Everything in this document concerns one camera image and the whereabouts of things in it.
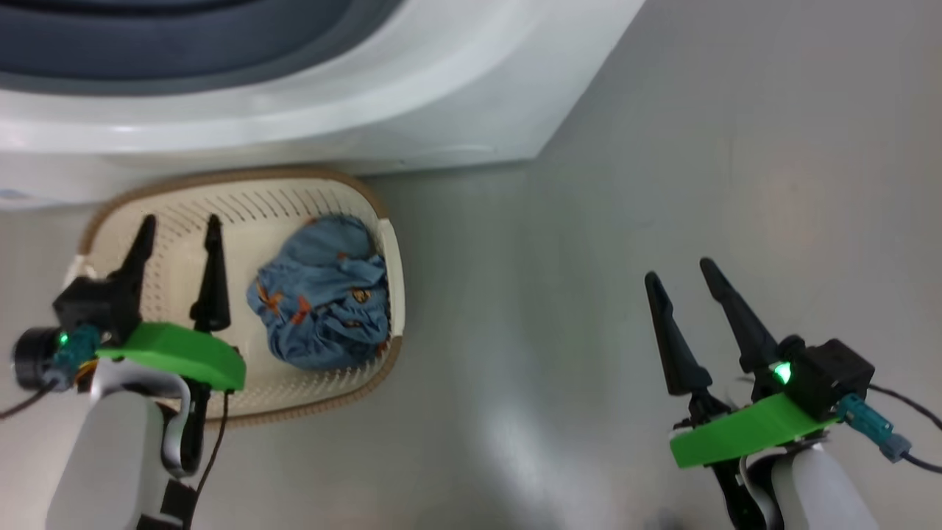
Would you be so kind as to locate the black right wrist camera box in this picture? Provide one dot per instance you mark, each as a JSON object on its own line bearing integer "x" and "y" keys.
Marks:
{"x": 831, "y": 375}

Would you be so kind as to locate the blue garment with orange print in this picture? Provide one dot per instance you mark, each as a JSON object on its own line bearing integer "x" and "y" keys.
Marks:
{"x": 324, "y": 302}

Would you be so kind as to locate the cream perforated laundry basket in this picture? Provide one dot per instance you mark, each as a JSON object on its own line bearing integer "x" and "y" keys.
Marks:
{"x": 243, "y": 213}

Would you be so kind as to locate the white front-load washing machine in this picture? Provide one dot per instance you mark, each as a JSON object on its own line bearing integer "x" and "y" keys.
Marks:
{"x": 441, "y": 96}

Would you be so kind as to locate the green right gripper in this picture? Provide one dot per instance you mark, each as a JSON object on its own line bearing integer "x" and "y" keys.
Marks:
{"x": 751, "y": 430}

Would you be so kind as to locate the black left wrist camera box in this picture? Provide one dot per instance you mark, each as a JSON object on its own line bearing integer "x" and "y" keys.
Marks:
{"x": 92, "y": 305}

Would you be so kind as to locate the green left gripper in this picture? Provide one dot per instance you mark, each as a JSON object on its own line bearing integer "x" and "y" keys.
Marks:
{"x": 184, "y": 353}

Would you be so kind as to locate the grey rubber door gasket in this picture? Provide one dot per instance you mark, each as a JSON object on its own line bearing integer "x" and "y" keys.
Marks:
{"x": 221, "y": 51}

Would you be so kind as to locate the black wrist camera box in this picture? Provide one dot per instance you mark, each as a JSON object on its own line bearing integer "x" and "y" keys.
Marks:
{"x": 92, "y": 305}
{"x": 831, "y": 375}

